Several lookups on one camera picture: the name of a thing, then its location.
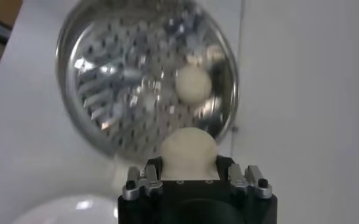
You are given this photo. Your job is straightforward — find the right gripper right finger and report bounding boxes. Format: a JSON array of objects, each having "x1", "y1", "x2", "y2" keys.
[{"x1": 217, "y1": 155, "x2": 273, "y2": 200}]

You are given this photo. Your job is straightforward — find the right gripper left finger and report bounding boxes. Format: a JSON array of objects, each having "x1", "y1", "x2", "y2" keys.
[{"x1": 121, "y1": 157, "x2": 165, "y2": 201}]

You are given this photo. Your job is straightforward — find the white steamed baozi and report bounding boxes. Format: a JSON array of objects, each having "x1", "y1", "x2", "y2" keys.
[
  {"x1": 160, "y1": 127, "x2": 219, "y2": 181},
  {"x1": 175, "y1": 65, "x2": 213, "y2": 106}
]

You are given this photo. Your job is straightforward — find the stainless steel steamer basket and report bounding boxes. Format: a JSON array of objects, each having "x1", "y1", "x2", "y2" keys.
[{"x1": 55, "y1": 0, "x2": 240, "y2": 162}]

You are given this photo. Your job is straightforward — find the white round plate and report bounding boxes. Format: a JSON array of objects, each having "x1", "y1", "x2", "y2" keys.
[{"x1": 10, "y1": 194, "x2": 119, "y2": 224}]

